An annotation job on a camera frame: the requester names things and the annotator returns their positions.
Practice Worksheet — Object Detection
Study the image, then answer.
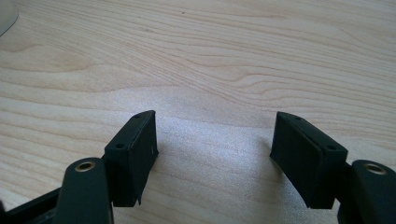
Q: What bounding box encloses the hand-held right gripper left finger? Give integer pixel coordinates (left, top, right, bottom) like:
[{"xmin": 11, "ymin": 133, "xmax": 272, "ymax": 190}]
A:
[{"xmin": 104, "ymin": 109, "xmax": 160, "ymax": 208}]

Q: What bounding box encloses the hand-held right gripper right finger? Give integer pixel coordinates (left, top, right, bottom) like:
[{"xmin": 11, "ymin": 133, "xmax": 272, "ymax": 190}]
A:
[{"xmin": 269, "ymin": 111, "xmax": 348, "ymax": 210}]

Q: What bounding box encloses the white plastic bin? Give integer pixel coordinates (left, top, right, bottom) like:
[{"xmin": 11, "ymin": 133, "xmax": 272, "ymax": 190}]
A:
[{"xmin": 0, "ymin": 0, "xmax": 20, "ymax": 37}]

